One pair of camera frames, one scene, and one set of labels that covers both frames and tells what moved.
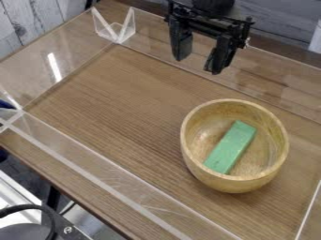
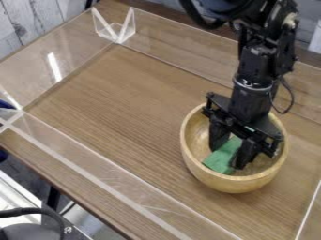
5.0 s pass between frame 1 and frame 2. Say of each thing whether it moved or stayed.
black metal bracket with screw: stayed
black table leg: stayed
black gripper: moved
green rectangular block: stayed
